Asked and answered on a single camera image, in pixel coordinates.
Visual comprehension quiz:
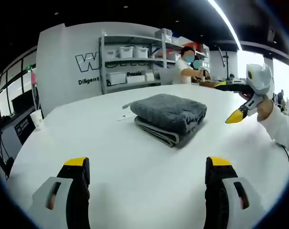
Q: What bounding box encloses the wooden tray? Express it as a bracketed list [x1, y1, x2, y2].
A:
[199, 80, 223, 87]

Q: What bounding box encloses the white paper cup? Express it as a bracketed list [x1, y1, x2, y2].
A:
[30, 110, 44, 132]

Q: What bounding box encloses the flat white storage box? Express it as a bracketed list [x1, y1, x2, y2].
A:
[126, 74, 145, 83]

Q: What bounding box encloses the thin black cable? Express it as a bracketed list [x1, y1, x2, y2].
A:
[275, 142, 289, 169]

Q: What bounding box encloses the grey storage box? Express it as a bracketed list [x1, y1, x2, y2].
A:
[155, 28, 173, 44]

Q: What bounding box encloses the person's right hand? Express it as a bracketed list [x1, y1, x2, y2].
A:
[256, 94, 276, 122]

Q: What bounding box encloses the large white storage box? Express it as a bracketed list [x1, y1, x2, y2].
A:
[106, 72, 127, 85]

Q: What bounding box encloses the long ceiling light strip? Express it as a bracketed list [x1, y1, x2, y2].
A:
[207, 0, 243, 52]

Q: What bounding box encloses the white storage box with lid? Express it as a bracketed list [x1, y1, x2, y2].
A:
[135, 46, 150, 59]
[104, 49, 118, 60]
[119, 46, 135, 59]

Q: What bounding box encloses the dark cabinet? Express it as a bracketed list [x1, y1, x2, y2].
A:
[14, 116, 37, 146]

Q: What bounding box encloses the grey metal shelving unit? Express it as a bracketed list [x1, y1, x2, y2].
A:
[98, 30, 211, 95]

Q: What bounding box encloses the grey towel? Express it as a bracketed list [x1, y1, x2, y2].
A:
[122, 93, 208, 149]

